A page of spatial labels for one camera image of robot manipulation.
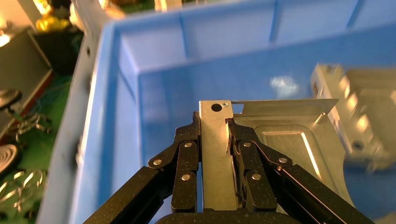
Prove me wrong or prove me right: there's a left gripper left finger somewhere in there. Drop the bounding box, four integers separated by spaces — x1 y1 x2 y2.
83 111 202 224

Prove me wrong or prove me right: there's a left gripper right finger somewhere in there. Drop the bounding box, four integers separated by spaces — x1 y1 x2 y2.
226 118 375 224

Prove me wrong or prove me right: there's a bent sheet metal bracket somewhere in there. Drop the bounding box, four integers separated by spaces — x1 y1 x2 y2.
310 63 396 174
198 98 355 214

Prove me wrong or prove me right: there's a blue plastic bin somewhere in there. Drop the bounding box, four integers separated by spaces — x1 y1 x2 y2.
66 0 396 224

